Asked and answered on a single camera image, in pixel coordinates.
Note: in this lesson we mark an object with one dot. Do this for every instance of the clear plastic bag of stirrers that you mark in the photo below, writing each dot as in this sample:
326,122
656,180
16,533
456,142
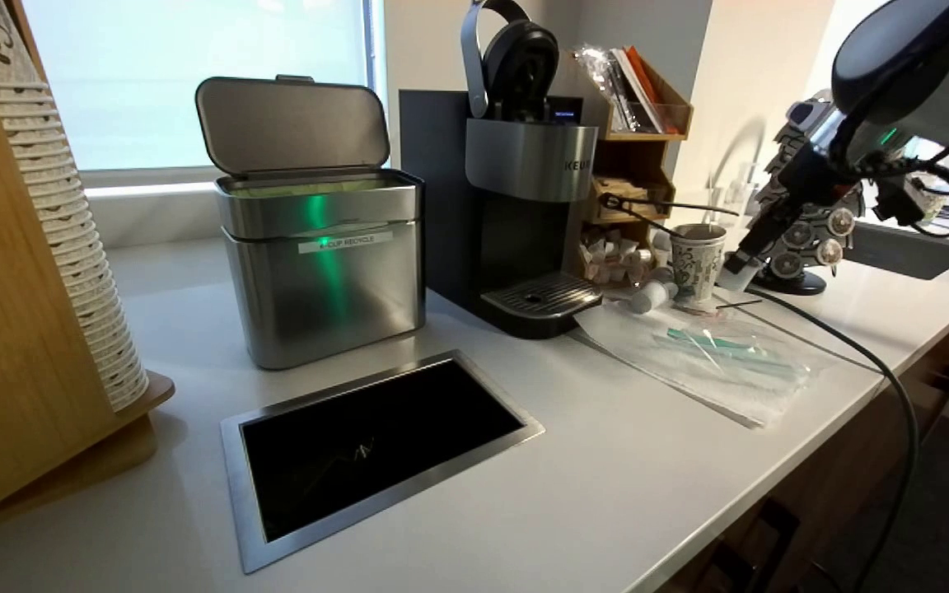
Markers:
716,361

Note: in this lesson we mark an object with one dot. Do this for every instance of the silver lidded trash bin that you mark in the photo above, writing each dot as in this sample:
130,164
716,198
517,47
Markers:
322,237

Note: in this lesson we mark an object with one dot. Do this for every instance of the countertop trash chute frame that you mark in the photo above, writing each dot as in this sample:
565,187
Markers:
322,461

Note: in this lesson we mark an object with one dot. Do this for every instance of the white creamer cup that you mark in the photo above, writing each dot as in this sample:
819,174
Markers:
650,297

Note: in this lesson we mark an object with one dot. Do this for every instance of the wooden cup dispenser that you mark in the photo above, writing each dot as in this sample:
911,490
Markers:
56,429

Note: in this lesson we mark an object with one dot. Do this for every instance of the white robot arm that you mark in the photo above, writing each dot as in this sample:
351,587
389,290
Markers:
889,74

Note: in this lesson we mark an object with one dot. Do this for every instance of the countertop sink basin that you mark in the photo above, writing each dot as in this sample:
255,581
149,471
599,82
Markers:
901,252

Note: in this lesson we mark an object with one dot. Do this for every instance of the stack of paper cups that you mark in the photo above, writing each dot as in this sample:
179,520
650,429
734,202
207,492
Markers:
41,151

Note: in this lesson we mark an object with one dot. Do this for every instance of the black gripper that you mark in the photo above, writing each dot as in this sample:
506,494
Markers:
801,174

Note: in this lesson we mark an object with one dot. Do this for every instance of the black silver coffee maker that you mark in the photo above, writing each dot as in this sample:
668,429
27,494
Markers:
501,164

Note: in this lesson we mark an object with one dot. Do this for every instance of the black wire pod carousel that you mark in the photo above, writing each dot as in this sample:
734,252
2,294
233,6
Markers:
819,237

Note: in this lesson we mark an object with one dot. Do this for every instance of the patterned paper cup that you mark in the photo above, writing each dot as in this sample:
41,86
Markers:
696,263

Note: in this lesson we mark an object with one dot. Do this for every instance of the wooden condiment organizer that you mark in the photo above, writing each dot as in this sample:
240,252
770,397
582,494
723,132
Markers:
641,118

